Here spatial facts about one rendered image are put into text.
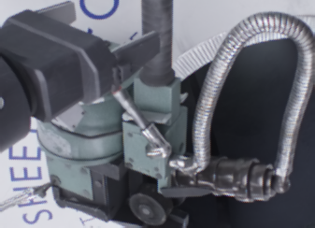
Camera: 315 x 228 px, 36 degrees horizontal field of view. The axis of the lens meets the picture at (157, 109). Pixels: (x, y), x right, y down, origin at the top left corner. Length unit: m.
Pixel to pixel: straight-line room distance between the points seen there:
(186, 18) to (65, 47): 0.35
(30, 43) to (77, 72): 0.04
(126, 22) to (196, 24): 0.10
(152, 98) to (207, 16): 0.20
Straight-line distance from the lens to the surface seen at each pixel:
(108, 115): 0.59
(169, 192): 0.64
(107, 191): 0.70
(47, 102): 0.38
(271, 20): 0.48
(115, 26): 0.72
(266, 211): 1.17
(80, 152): 0.62
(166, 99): 0.57
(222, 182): 0.68
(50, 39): 0.41
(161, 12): 0.52
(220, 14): 0.73
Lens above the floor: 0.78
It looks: 9 degrees up
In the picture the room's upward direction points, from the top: 115 degrees counter-clockwise
